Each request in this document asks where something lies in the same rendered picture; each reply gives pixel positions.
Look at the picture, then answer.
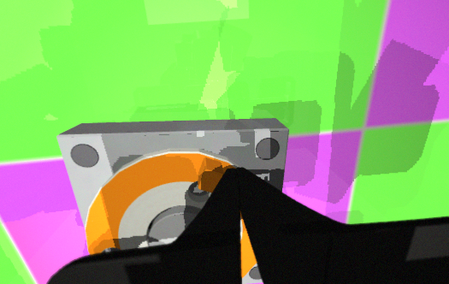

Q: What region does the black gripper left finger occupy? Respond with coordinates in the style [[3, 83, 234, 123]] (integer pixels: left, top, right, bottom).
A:
[[46, 168, 242, 284]]

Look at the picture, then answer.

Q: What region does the orange round plate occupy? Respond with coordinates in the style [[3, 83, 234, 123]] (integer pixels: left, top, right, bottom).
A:
[[85, 148, 256, 278]]

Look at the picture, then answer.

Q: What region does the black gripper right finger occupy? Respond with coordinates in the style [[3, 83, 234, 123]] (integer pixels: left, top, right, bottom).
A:
[[235, 168, 449, 284]]

